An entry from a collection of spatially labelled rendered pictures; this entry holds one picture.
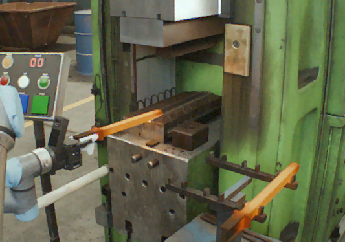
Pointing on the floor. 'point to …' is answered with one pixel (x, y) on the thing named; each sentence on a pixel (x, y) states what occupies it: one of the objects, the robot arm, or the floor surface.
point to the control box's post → (46, 181)
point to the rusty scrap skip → (28, 25)
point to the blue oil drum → (83, 42)
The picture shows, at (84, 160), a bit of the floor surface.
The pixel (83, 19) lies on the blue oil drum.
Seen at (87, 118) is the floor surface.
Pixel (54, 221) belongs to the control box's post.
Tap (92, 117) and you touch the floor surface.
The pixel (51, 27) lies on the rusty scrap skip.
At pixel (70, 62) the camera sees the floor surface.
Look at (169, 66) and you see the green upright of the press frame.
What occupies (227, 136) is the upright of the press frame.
